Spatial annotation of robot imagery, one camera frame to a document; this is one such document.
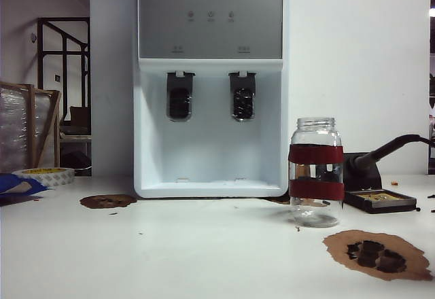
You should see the glass bottle with red bands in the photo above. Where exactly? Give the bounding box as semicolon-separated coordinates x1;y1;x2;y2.
288;117;345;228

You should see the dark grey dispenser tap lever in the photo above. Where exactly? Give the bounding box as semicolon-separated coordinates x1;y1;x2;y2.
228;71;256;122
166;71;196;122

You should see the white AUX water dispenser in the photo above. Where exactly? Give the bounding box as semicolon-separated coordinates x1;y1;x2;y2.
133;0;290;200

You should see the white tape roll yellow core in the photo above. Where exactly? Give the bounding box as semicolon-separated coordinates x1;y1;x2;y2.
12;167;75;188

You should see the black soldering iron stand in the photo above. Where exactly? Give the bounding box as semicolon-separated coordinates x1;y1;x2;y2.
342;152;417;215

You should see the wooden crate with plastic wrap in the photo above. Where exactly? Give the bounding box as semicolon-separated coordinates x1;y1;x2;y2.
0;81;63;174

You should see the blue folded cloth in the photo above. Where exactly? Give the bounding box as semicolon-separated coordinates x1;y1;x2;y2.
0;172;55;205

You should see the black metal shelf frame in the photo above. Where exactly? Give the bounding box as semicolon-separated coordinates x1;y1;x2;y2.
37;17;92;177

